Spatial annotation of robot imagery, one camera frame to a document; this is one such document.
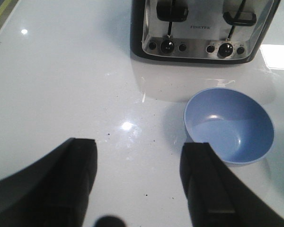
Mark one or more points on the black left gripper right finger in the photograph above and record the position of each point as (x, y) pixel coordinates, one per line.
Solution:
(216, 197)

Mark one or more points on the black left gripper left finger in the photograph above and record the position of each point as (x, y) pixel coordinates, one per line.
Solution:
(53, 191)

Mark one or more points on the blue plastic bowl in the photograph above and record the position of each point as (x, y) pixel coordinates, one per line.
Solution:
(238, 128)

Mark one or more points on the black and chrome toaster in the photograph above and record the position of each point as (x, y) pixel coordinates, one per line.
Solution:
(200, 31)

